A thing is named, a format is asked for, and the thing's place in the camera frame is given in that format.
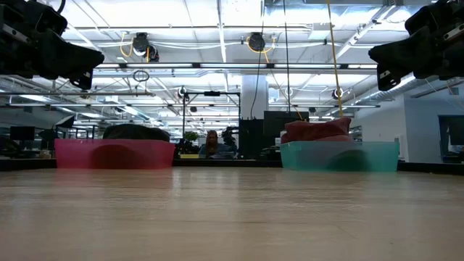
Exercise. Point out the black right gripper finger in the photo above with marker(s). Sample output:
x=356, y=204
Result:
x=388, y=79
x=406, y=54

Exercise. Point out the maroon baseball cap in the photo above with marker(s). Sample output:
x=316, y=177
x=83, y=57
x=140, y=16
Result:
x=315, y=128

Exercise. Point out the black desk monitor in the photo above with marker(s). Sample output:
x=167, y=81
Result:
x=21, y=133

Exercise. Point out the small green plant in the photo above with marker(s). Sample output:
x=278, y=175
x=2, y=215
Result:
x=191, y=136

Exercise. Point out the white building column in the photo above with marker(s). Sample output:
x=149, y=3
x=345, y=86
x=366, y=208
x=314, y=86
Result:
x=253, y=98

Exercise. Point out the black box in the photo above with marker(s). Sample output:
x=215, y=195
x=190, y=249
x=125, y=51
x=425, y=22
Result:
x=252, y=134

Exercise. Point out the dark grey baseball cap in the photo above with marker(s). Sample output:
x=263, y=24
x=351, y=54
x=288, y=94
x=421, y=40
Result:
x=136, y=132
x=114, y=157

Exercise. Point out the teal translucent plastic bin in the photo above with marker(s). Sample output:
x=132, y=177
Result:
x=301, y=156

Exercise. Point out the red translucent plastic bin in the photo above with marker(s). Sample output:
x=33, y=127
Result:
x=72, y=154

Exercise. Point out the person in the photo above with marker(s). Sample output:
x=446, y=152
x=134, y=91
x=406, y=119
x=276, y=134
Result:
x=213, y=143

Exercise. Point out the black gantry frame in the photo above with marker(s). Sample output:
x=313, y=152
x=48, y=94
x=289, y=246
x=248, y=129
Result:
x=212, y=93

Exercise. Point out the yellow strip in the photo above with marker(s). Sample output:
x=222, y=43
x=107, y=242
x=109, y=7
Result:
x=189, y=156

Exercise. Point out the long ceiling light strip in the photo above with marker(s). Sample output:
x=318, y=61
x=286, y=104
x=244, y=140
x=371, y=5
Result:
x=235, y=65
x=108, y=105

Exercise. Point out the black aluminium table frame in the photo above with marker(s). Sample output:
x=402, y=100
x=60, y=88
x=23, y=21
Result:
x=224, y=163

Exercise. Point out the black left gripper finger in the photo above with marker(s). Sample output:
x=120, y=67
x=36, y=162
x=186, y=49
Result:
x=83, y=80
x=69, y=58

